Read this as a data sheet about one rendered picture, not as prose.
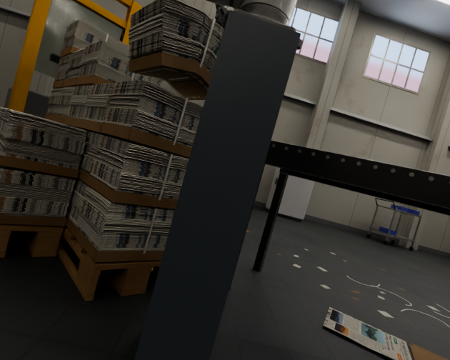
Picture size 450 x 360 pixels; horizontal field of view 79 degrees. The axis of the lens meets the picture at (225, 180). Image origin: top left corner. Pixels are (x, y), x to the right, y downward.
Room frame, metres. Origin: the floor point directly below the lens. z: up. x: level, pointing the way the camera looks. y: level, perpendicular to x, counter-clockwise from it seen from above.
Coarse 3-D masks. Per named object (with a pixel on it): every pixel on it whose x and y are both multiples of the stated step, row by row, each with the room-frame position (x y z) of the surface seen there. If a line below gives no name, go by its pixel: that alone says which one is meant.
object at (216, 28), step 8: (208, 16) 1.07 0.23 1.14; (208, 24) 1.08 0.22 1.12; (216, 24) 1.11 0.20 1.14; (208, 32) 1.09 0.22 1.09; (216, 32) 1.11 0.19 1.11; (200, 40) 1.06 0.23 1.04; (200, 48) 1.07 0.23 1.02; (208, 48) 1.09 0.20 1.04; (200, 56) 1.07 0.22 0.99; (208, 56) 1.10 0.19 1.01; (168, 80) 1.25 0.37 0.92
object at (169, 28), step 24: (168, 0) 0.96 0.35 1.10; (144, 24) 1.06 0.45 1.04; (168, 24) 0.97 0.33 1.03; (192, 24) 1.03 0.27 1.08; (144, 48) 1.06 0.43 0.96; (168, 48) 0.98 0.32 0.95; (192, 48) 1.04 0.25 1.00; (144, 72) 1.13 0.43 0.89; (168, 72) 1.08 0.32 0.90; (192, 72) 1.07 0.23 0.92
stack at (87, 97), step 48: (96, 96) 1.29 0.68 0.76; (144, 96) 1.00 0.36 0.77; (96, 144) 1.21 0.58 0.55; (144, 144) 1.03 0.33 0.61; (192, 144) 1.17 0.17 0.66; (96, 192) 1.10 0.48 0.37; (144, 192) 1.06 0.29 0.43; (96, 240) 1.01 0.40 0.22; (144, 240) 1.11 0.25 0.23; (144, 288) 1.14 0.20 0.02
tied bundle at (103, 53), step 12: (96, 48) 1.44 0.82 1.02; (108, 48) 1.41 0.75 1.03; (84, 60) 1.54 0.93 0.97; (96, 60) 1.39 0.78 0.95; (108, 60) 1.42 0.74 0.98; (120, 60) 1.46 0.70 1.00; (84, 72) 1.52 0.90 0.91; (96, 72) 1.39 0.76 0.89; (108, 72) 1.43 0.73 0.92; (120, 72) 1.47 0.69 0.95; (84, 84) 1.49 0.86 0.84; (156, 84) 1.62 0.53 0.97
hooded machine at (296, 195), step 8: (280, 168) 5.93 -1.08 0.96; (288, 176) 5.43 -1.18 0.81; (272, 184) 5.93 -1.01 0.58; (288, 184) 5.44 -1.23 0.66; (296, 184) 5.46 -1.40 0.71; (304, 184) 5.48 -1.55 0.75; (312, 184) 5.51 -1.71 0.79; (272, 192) 5.78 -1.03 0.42; (288, 192) 5.44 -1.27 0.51; (296, 192) 5.47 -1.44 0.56; (304, 192) 5.49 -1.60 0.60; (288, 200) 5.45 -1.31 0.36; (296, 200) 5.47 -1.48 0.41; (304, 200) 5.50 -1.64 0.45; (280, 208) 5.43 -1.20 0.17; (288, 208) 5.46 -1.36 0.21; (296, 208) 5.48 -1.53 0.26; (304, 208) 5.50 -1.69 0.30; (280, 216) 5.48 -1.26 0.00; (288, 216) 5.50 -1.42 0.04; (296, 216) 5.49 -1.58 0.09
